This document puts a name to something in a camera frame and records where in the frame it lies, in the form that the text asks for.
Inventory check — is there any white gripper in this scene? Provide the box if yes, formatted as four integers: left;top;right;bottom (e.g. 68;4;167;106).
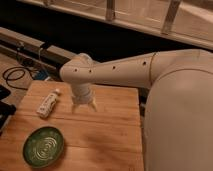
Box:
71;83;97;114

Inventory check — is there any white plastic bottle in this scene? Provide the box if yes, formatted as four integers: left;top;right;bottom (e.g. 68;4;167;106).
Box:
37;89;61;118

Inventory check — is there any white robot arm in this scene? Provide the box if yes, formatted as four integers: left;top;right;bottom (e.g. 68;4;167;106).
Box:
60;49;213;171

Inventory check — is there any green ceramic bowl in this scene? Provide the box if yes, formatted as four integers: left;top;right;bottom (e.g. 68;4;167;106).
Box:
22;126;64;168

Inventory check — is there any black equipment at left edge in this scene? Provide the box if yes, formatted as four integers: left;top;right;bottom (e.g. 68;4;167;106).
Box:
0;84;16;134

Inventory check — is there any black coiled cable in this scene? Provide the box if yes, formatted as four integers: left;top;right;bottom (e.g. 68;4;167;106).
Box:
2;58;36;91

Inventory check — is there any metal rail along floor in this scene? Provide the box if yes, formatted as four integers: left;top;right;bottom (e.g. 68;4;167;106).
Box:
0;27;75;68

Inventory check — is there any wooden window frame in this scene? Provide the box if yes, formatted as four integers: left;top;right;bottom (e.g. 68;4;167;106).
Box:
18;0;213;50

